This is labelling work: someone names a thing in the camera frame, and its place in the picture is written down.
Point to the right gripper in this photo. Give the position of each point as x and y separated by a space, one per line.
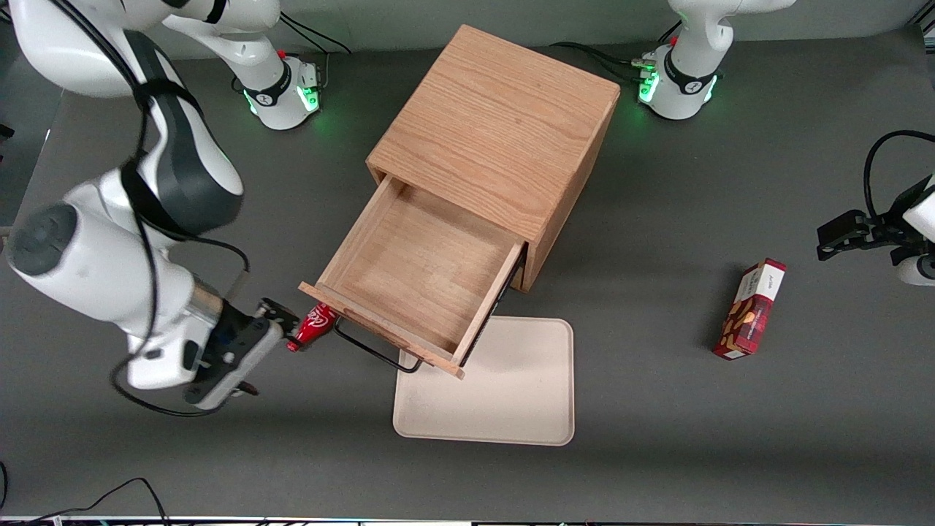
235 326

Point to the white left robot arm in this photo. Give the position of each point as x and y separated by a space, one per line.
690 73

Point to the red cola bottle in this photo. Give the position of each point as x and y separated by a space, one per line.
314 326

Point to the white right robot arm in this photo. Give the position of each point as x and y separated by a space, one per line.
80 256

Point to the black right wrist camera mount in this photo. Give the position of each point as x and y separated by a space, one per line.
232 329

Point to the oak wooden drawer cabinet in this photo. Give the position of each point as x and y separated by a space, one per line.
504 124

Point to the beige rectangular tray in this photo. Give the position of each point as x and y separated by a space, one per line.
511 394

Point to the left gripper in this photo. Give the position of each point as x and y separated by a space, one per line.
879 230

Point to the red plaid cookie box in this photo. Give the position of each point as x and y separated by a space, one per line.
752 310

